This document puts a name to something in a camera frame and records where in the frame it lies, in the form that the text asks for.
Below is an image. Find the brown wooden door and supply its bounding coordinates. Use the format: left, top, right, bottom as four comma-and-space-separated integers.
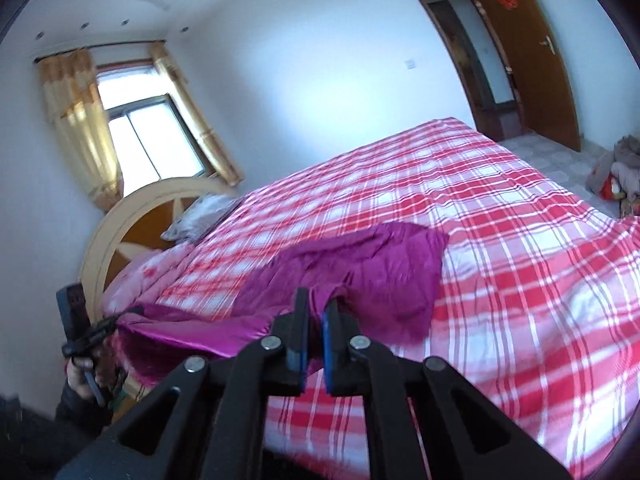
470, 0, 582, 154

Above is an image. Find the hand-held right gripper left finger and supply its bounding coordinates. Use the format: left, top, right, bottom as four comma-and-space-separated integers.
55, 286, 311, 480

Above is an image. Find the brown door frame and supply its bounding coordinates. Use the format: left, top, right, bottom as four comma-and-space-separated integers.
397, 0, 527, 144

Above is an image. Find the striped floral pillow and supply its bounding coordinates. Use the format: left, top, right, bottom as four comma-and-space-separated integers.
161, 193, 244, 241

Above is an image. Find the window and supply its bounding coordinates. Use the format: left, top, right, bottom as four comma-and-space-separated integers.
95, 60, 214, 199

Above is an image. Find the dark curtain rod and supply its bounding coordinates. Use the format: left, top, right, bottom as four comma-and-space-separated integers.
34, 38, 167, 66

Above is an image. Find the pink floral quilt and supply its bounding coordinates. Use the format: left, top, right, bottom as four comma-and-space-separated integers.
102, 242, 202, 319

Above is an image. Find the yellow curtain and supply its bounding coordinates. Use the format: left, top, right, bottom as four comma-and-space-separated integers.
37, 47, 125, 212
149, 41, 246, 186

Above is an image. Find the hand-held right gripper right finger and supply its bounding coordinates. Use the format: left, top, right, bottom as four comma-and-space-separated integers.
321, 297, 574, 480

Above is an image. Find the bed with red plaid sheet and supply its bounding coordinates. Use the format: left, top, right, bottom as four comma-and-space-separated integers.
100, 116, 640, 480

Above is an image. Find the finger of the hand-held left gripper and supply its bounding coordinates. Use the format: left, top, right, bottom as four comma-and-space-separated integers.
62, 317, 124, 359
56, 284, 90, 343

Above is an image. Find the cream wooden headboard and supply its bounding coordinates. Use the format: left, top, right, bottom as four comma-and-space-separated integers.
80, 176, 242, 312

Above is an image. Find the purple quilted jacket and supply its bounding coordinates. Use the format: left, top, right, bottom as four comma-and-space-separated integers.
117, 221, 450, 387

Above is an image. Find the person's left forearm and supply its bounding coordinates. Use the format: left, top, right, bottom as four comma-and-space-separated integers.
0, 385, 117, 466

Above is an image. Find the pile of clothes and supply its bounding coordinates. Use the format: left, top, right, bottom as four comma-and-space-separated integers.
585, 135, 640, 219

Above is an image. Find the person's left hand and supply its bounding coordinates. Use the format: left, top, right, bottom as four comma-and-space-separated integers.
66, 347, 124, 402

